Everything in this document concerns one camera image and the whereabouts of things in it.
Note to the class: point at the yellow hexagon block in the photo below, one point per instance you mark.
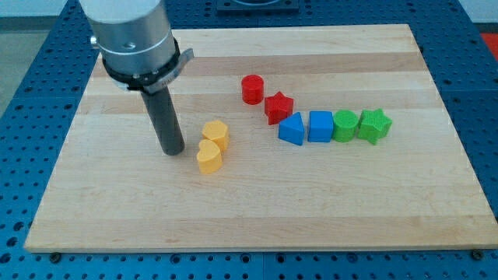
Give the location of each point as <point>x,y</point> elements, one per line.
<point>217,132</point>

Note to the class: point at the yellow heart block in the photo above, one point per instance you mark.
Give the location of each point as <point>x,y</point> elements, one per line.
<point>209,157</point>

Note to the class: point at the red star block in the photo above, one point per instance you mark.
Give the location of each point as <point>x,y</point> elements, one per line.
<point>278,107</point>

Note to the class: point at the blue triangle block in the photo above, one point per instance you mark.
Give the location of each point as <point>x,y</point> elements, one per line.
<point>291,129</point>

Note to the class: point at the wooden board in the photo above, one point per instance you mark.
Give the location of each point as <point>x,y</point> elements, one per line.
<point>113,190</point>

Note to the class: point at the red cylinder block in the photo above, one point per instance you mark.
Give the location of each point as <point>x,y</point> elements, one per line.
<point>252,89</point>

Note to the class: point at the blue cube block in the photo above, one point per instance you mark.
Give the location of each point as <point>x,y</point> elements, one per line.
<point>320,126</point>

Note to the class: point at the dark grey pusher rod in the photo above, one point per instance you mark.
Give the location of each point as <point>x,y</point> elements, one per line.
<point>162,114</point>

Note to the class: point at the green cylinder block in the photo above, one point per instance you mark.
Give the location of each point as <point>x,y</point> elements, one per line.
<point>345,125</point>

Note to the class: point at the green star block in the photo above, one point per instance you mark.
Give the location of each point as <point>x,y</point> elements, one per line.
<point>373,125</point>

